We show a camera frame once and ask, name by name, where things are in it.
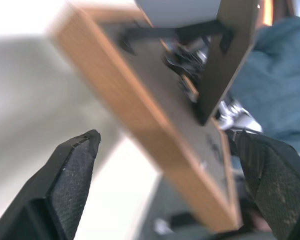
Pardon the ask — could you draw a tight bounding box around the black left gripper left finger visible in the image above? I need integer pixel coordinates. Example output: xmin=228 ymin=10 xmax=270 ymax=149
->
xmin=0 ymin=129 xmax=102 ymax=240

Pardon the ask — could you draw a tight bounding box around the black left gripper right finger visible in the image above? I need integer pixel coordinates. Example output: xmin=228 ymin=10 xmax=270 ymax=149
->
xmin=226 ymin=128 xmax=300 ymax=240

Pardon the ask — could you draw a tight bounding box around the teal blue cloth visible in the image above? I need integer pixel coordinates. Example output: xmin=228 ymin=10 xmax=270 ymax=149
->
xmin=226 ymin=15 xmax=300 ymax=154

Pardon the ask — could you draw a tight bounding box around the wooden picture frame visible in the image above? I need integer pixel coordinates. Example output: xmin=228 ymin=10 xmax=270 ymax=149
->
xmin=52 ymin=0 xmax=260 ymax=234

